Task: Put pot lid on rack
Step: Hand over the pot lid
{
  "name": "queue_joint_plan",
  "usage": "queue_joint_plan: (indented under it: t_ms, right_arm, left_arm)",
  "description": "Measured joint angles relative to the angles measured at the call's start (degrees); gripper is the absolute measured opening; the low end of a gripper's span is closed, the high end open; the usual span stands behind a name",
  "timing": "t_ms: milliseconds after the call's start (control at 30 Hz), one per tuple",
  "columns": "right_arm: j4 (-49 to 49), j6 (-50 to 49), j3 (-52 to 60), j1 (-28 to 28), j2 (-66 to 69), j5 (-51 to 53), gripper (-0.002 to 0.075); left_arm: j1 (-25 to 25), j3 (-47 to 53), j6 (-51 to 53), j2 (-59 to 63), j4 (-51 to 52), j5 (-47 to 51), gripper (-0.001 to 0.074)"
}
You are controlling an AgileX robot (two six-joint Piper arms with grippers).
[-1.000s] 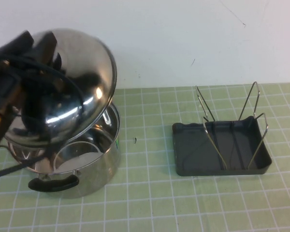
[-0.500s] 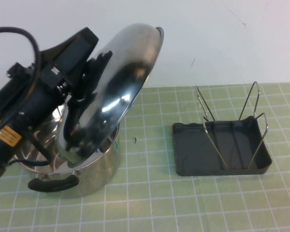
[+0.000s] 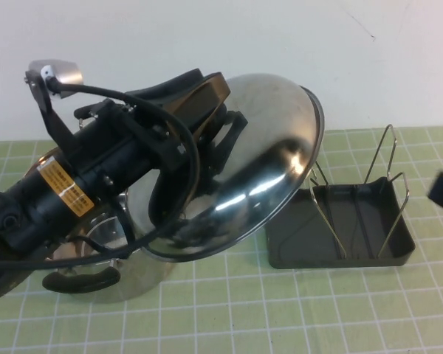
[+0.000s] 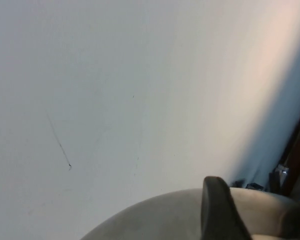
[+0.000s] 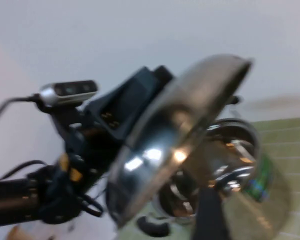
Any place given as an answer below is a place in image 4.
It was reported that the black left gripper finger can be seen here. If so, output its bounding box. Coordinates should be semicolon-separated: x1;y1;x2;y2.
201;176;253;240

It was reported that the steel pot lid black knob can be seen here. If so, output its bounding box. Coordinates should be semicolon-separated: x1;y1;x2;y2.
79;187;300;240

